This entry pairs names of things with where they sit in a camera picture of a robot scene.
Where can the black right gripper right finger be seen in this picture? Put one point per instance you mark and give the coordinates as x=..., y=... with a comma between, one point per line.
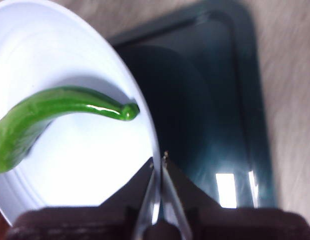
x=232, y=225

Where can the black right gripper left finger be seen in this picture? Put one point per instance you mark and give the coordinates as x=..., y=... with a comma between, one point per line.
x=94, y=222

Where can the green pepper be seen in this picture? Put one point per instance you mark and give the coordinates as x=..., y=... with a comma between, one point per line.
x=32, y=112

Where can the blue round plate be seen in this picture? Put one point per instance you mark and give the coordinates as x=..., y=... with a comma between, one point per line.
x=57, y=50

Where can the black flat tray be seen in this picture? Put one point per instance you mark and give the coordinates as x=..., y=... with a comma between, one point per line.
x=207, y=100

